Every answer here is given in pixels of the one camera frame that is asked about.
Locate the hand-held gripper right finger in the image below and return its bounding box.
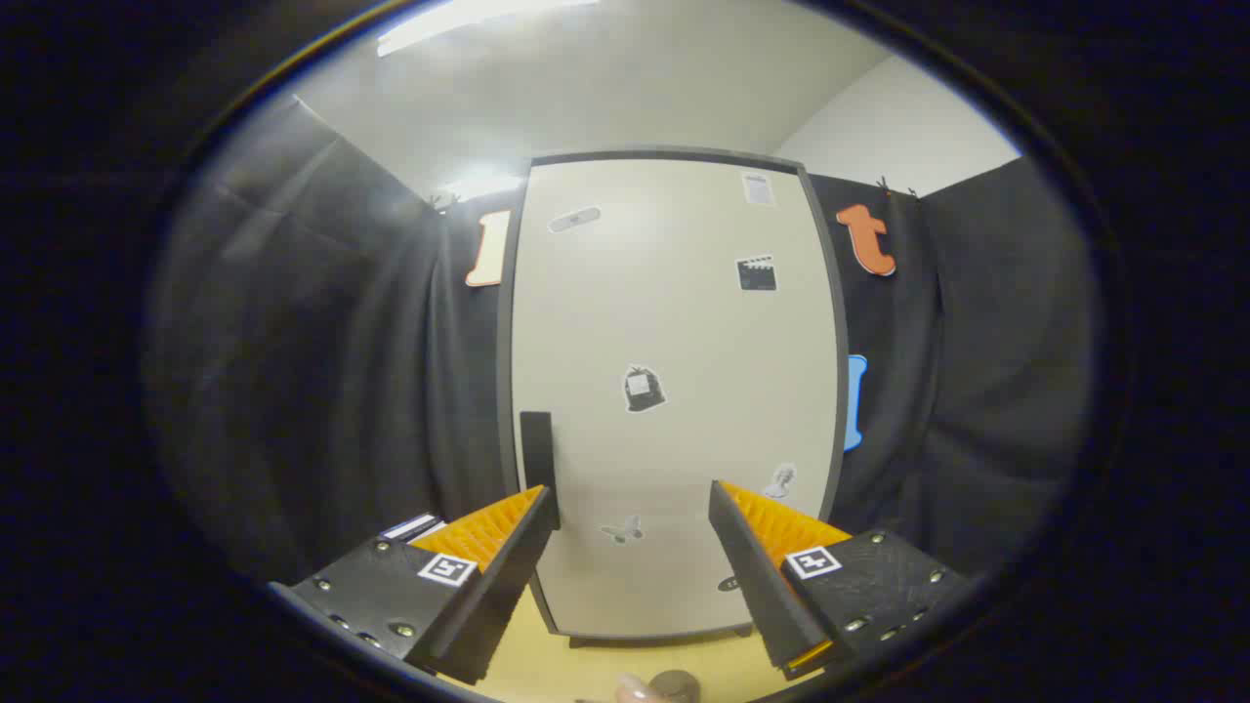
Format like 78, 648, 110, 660
708, 479, 973, 682

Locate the black door handle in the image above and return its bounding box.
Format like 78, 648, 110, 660
520, 411, 560, 531

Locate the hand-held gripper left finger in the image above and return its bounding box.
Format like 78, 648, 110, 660
269, 485, 563, 686

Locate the grey shoe cabinet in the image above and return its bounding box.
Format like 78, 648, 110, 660
496, 146, 851, 650

